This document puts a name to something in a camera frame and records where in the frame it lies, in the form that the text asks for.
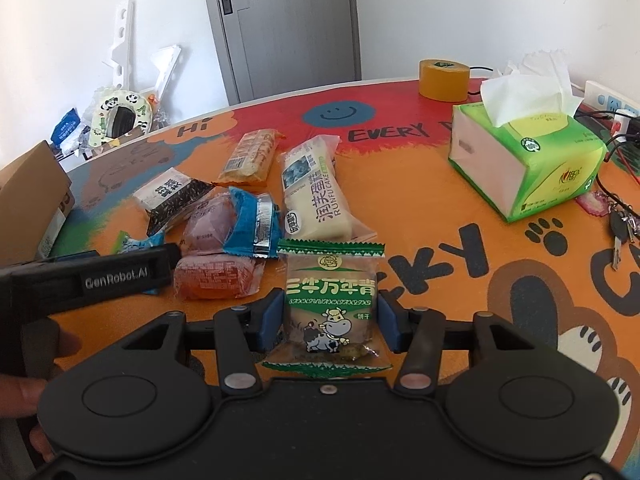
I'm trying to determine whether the grey door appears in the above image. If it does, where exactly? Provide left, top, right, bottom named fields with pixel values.
left=200, top=0, right=362, bottom=106

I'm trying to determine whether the white power strip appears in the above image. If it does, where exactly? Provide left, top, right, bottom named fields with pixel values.
left=582, top=80, right=640, bottom=126

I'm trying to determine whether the panda print ring seat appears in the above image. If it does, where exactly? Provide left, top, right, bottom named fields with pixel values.
left=90, top=87, right=155, bottom=147

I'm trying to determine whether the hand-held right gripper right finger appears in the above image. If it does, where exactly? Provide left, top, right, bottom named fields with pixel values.
left=377, top=292, right=546, bottom=401

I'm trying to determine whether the orange biscuit pack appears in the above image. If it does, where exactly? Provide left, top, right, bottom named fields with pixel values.
left=216, top=129, right=281, bottom=190

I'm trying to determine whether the orange red snack packet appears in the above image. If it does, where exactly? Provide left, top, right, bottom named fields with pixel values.
left=172, top=252, right=266, bottom=302

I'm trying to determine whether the green cow print biscuit packet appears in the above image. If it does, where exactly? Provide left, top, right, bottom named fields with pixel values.
left=255, top=239, right=393, bottom=378

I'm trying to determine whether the black and white snack packet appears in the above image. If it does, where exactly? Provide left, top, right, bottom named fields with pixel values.
left=134, top=167, right=216, bottom=236

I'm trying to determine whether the person's left hand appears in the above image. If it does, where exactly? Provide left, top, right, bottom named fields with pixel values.
left=0, top=327, right=82, bottom=463

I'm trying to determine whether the yellow tape roll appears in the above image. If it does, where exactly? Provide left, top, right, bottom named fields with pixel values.
left=418, top=59, right=471, bottom=101

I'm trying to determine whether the tall white foam piece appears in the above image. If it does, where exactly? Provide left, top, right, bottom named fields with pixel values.
left=107, top=0, right=136, bottom=91

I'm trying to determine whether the blue snack packet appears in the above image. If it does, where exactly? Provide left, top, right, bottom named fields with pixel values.
left=222, top=186, right=282, bottom=259

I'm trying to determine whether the black cable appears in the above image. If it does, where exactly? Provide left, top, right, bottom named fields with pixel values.
left=575, top=110, right=640, bottom=221
left=467, top=65, right=506, bottom=81

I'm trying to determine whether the white cake packet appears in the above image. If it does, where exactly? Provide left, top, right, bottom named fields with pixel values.
left=277, top=135, right=378, bottom=242

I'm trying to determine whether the teal snack packet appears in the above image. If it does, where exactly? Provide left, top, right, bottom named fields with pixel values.
left=112, top=230, right=168, bottom=261

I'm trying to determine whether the pink snack packet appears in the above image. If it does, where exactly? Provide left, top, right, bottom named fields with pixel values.
left=180, top=192, right=241, bottom=256

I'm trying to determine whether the green tissue box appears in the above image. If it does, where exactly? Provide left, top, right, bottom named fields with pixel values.
left=447, top=49, right=608, bottom=223

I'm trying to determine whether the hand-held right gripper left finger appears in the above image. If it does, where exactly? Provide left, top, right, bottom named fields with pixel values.
left=107, top=290, right=283, bottom=401

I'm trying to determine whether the key bunch with pink charm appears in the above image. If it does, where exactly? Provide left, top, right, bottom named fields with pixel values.
left=575, top=192, right=640, bottom=271

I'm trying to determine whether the short white foam piece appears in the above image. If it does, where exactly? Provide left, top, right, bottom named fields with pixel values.
left=150, top=45, right=182, bottom=106

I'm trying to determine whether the red cable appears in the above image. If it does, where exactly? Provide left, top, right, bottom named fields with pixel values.
left=602, top=130, right=640, bottom=181

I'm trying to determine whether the cardboard box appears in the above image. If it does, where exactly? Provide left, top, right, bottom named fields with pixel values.
left=0, top=140, right=76, bottom=266

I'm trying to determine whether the blue plastic bag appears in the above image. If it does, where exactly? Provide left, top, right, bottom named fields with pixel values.
left=50, top=109, right=83, bottom=143

